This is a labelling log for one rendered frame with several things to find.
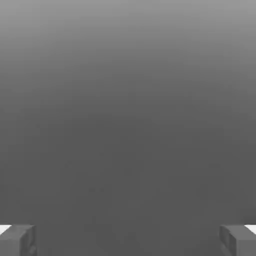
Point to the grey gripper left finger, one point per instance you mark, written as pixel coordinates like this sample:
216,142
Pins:
14,242

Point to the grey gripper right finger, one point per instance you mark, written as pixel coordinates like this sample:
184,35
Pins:
242,242

